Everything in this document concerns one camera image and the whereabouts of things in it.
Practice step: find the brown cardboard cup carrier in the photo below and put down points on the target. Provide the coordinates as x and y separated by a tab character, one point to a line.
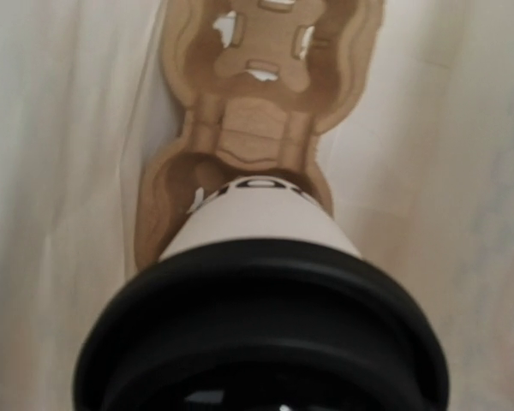
259	82

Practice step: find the blue checkered paper bag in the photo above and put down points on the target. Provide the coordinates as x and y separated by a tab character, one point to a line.
422	174

